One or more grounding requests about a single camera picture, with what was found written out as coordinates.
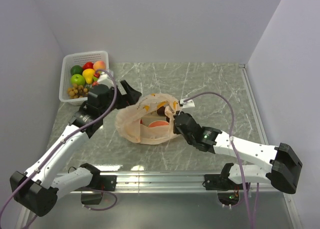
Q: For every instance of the dark green fruit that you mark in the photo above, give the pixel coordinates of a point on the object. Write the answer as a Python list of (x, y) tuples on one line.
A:
[(76, 69)]

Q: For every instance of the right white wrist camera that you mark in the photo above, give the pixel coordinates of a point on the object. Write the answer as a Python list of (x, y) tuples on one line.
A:
[(186, 106)]

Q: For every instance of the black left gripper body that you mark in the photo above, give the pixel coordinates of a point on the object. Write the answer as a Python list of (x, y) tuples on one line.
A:
[(105, 108)]

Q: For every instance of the green apple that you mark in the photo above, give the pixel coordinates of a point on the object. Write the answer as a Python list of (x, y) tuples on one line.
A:
[(78, 80)]

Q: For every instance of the translucent orange plastic bag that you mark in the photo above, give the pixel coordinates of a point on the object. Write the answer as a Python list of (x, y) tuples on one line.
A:
[(132, 122)]

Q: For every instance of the red fruit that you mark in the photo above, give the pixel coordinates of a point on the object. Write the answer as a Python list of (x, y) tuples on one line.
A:
[(88, 65)]

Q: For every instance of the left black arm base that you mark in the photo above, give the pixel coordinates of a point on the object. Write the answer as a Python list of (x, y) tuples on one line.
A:
[(99, 196)]

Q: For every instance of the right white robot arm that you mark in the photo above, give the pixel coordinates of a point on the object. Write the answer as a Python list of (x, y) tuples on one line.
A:
[(278, 166)]

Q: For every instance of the dark brown fruit inside bag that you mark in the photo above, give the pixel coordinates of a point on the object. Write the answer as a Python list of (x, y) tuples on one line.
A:
[(161, 111)]

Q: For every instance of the aluminium mounting rail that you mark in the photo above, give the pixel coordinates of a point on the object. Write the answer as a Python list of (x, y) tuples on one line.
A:
[(164, 200)]

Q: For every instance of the peach fruit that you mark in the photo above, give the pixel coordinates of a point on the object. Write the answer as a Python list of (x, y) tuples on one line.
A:
[(99, 65)]

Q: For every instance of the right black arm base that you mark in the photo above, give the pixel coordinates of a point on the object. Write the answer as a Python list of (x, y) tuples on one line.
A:
[(227, 191)]

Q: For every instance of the white perforated plastic basket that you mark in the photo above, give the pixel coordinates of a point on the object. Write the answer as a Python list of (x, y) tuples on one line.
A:
[(77, 59)]

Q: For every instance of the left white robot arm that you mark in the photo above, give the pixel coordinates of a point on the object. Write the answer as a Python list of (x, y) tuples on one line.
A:
[(37, 188)]

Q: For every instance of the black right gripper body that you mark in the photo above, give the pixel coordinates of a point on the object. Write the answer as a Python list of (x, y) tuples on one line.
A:
[(176, 130)]

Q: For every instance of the yellow pear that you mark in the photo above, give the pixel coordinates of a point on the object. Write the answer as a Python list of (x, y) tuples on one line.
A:
[(88, 75)]

